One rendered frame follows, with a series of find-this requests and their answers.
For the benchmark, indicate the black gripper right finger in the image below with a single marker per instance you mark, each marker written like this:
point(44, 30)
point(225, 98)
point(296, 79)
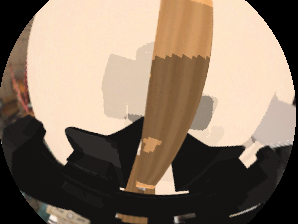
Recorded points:
point(195, 157)

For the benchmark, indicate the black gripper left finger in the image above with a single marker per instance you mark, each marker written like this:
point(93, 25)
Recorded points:
point(119, 148)

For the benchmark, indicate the wooden side rail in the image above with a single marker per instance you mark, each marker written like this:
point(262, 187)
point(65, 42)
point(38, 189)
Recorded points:
point(180, 63)

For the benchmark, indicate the brown wooden post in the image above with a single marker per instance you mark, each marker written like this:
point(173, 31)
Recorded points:
point(131, 186)

